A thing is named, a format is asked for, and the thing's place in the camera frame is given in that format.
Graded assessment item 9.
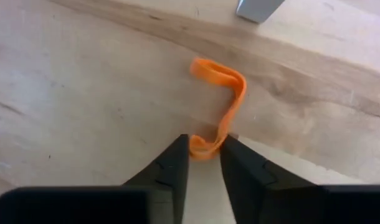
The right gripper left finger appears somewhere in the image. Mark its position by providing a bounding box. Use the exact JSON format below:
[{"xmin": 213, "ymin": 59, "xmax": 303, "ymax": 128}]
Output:
[{"xmin": 0, "ymin": 134, "xmax": 190, "ymax": 224}]

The white perforated metal shelf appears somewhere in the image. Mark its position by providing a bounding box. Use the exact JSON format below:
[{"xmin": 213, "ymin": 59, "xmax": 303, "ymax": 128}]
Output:
[{"xmin": 235, "ymin": 0, "xmax": 287, "ymax": 25}]

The orange rubber band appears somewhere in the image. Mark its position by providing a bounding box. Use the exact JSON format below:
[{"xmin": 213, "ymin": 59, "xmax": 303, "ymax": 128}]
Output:
[{"xmin": 188, "ymin": 56, "xmax": 248, "ymax": 162}]

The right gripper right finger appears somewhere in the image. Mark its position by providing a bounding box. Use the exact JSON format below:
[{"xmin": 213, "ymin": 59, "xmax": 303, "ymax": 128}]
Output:
[{"xmin": 220, "ymin": 134, "xmax": 380, "ymax": 224}]

